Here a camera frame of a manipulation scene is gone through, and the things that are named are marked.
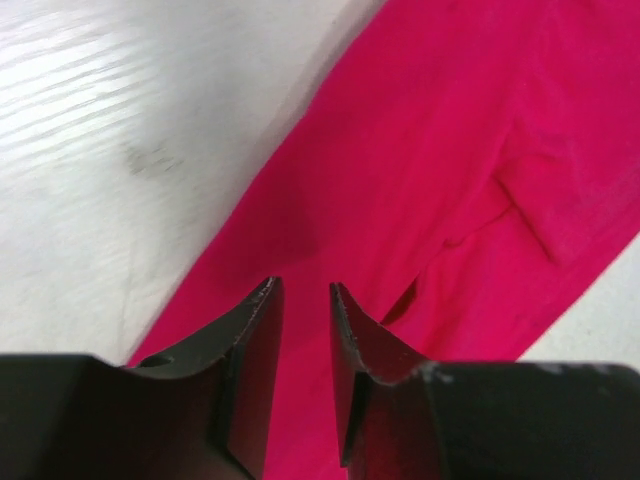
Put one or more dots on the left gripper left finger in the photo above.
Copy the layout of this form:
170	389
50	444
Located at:
211	395

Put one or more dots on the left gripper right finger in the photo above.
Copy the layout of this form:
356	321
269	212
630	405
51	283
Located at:
381	417

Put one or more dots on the red t shirt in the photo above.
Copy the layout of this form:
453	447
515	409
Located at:
467	170

